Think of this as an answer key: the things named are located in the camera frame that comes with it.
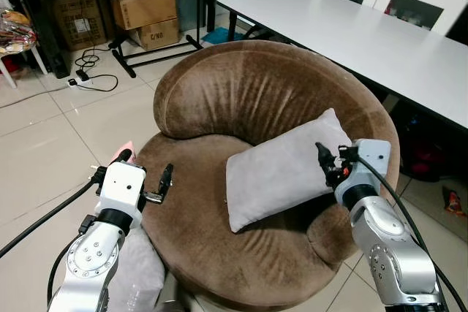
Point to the round brown velvet sofa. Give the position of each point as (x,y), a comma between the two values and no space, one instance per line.
(256,93)

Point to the red and black bag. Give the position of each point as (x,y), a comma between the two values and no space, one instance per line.
(424,155)

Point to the cardboard box with white label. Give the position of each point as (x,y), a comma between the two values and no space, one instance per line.
(79,20)

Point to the large plain cardboard box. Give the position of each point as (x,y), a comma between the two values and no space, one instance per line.
(145,6)

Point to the white stool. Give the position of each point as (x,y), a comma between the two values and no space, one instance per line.
(33,60)

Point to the black metal stand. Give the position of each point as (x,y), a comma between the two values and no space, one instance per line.
(121,56)

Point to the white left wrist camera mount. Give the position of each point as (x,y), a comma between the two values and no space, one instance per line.
(122,188)

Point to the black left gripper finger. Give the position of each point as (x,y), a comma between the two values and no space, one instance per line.
(122,156)
(167,177)

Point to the grey rectangular pillow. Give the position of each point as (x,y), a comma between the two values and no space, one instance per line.
(142,275)
(281,169)

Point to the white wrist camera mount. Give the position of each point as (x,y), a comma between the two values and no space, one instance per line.
(373,162)
(122,188)

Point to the white power strip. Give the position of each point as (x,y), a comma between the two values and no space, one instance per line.
(77,82)

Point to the colourful snack bag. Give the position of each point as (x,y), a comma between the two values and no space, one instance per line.
(14,33)

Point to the orange snack packet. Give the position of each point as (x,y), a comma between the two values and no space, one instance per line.
(454,202)

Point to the blue cloth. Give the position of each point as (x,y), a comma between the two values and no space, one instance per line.
(218,35)

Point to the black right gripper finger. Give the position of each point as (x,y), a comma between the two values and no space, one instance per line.
(348,153)
(322,157)

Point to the pink pillow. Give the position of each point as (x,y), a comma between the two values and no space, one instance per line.
(124,146)

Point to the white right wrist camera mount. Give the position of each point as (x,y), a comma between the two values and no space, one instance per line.
(373,162)

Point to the white rectangular table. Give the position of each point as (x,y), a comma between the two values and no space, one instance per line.
(365,42)

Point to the small printed cardboard box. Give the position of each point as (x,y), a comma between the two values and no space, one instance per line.
(155,35)

